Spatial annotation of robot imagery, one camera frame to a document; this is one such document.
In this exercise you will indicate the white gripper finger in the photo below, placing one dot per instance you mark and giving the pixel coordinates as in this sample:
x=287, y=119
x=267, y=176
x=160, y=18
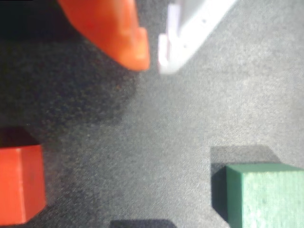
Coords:
x=190, y=28

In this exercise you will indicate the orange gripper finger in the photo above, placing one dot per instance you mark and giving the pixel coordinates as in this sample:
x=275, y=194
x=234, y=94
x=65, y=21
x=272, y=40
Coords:
x=111, y=28

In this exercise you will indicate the red wooden cube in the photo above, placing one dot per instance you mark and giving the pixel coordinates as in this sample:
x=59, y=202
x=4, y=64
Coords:
x=21, y=185

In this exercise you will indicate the green wooden cube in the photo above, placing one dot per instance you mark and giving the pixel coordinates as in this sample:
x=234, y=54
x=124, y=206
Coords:
x=268, y=199

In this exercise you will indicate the dark grey felt mat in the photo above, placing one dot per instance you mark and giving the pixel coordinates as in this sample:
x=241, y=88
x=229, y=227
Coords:
x=154, y=133

